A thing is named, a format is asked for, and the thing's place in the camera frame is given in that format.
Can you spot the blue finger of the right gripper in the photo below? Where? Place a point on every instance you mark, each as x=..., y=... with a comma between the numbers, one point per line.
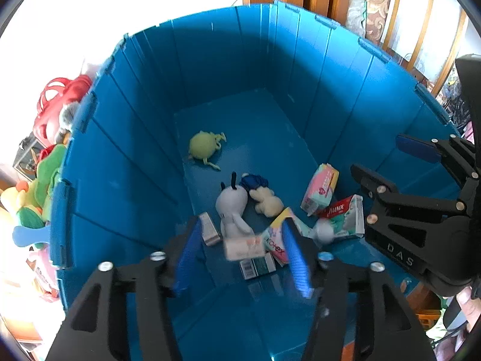
x=426, y=151

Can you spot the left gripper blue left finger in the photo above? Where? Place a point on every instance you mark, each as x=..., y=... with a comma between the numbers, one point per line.
x=187, y=249

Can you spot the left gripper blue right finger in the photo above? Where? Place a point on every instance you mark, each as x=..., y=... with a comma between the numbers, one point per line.
x=302, y=254

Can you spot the kotex pad pack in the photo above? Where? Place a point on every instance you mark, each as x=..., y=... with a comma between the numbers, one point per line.
x=272, y=236

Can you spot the white teal red pouch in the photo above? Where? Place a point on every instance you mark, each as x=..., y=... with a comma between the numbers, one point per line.
x=342, y=220

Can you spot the white rabbit plush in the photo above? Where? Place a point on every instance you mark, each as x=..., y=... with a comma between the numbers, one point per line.
x=230, y=206

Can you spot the pastel pad pack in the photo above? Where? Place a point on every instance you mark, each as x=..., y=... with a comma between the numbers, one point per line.
x=319, y=192

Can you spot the cream bear plush blue dress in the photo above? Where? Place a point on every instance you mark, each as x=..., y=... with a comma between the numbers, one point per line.
x=267, y=202

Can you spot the green round plush ball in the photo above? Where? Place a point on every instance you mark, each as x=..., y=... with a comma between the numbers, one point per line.
x=205, y=144

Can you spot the small white box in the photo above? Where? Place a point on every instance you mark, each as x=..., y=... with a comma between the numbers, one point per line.
x=210, y=234

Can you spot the person right hand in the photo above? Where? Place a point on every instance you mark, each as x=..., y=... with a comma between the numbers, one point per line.
x=463, y=309

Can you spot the long white carton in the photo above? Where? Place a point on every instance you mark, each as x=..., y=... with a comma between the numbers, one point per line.
x=238, y=249

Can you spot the green label dark box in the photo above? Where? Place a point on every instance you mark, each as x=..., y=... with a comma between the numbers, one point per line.
x=252, y=268

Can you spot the blue plastic storage crate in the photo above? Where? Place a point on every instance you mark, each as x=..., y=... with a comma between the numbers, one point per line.
x=290, y=90

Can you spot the pink pig plush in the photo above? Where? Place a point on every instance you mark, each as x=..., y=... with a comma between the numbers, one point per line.
x=44, y=275

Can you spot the rolled patterned carpet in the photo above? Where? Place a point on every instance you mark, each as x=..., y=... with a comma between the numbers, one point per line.
x=367, y=18

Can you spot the green yellow plush dinosaur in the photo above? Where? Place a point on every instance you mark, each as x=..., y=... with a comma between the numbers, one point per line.
x=29, y=204

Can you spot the blue plastic fan paddle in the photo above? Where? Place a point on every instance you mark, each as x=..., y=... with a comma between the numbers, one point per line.
x=25, y=236

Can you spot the grey elephant plush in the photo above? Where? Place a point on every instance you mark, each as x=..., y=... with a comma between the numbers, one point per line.
x=67, y=115

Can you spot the black gift box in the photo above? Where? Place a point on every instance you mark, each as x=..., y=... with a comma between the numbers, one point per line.
x=27, y=157

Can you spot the red toy suitcase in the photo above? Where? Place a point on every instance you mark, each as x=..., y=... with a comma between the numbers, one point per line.
x=56, y=95

